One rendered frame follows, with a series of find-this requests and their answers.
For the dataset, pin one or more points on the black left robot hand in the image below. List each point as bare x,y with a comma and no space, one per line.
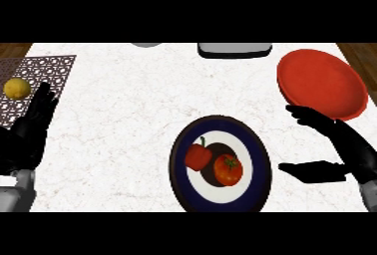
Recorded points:
27,132

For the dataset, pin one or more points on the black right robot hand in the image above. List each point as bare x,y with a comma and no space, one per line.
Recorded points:
343,146

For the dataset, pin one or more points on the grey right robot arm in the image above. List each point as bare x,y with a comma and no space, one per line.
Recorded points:
368,196

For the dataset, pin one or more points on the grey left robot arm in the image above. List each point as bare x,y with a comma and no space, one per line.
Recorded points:
17,192

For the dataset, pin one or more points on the red bowl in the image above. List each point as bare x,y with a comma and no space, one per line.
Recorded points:
321,84

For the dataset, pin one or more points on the red tomato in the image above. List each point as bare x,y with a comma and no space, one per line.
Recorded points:
228,169

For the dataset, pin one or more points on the blue and white plate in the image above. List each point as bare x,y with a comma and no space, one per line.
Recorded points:
221,164

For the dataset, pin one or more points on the yellow lemon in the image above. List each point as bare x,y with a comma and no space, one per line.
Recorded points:
17,88

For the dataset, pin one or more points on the brown lattice placemat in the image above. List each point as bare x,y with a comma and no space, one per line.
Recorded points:
37,79

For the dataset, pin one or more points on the red bell pepper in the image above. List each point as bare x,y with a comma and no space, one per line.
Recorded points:
197,156

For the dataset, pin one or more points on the grey round object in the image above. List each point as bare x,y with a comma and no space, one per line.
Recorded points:
147,44

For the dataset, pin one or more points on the dark grey appliance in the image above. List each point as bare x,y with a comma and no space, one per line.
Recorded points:
234,50

